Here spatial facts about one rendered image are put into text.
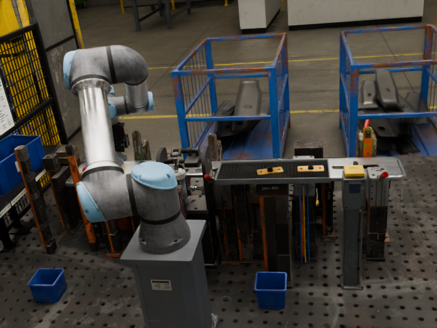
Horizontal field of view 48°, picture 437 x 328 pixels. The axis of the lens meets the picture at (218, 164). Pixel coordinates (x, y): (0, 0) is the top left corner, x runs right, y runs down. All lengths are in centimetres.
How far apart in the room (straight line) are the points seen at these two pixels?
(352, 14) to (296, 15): 100
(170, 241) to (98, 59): 57
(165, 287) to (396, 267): 92
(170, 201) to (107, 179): 18
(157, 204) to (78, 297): 76
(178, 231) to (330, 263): 77
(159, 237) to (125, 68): 51
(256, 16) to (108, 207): 856
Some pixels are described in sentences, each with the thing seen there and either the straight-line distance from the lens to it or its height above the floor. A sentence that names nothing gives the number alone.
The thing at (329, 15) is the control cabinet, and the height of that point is 24.
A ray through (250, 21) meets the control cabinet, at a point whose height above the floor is 23.
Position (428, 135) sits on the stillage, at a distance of 448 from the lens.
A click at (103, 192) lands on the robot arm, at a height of 130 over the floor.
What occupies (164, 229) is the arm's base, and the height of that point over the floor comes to 117.
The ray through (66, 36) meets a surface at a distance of 526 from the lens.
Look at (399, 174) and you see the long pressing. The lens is 196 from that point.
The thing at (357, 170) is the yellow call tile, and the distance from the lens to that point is 163.
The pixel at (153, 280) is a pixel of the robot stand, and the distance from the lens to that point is 144.
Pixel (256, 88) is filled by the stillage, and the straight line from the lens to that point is 465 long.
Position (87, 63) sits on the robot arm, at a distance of 152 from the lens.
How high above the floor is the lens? 190
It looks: 26 degrees down
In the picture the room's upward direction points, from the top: 6 degrees counter-clockwise
